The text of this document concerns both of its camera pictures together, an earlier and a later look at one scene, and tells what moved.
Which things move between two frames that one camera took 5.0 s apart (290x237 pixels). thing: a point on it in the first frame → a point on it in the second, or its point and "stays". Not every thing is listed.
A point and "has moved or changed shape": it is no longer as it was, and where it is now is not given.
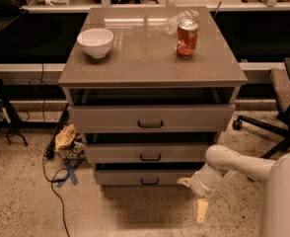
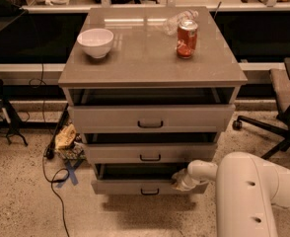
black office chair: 287,94 stays
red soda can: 186,39 stays
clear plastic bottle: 172,25 stays
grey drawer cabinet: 151,89 stays
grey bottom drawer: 142,178 has moved or changed shape
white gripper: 196,185 → 183,182
